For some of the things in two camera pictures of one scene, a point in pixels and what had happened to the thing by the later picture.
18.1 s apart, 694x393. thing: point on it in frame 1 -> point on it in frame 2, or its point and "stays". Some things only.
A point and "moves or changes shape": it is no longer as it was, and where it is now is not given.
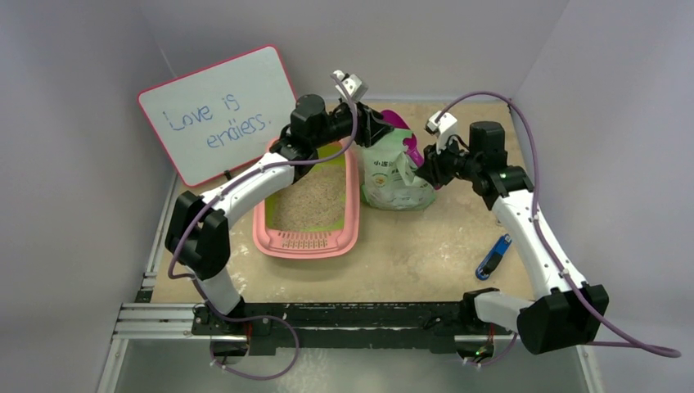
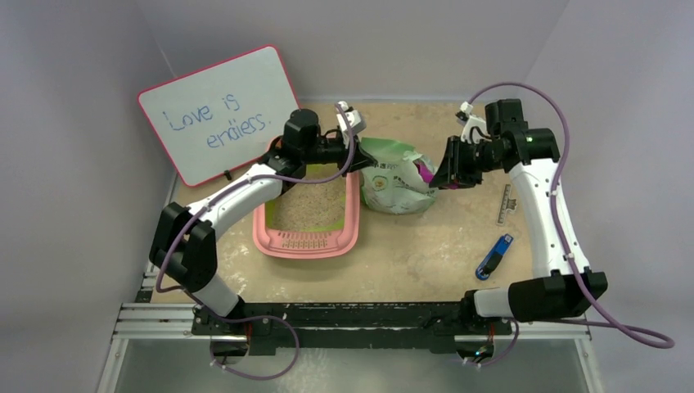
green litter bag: [389, 179] stays
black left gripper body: [362, 137] -> [344, 156]
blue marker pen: [491, 260] stays
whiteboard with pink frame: [223, 119] stays
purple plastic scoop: [410, 145] moves or changes shape
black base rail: [425, 327] stays
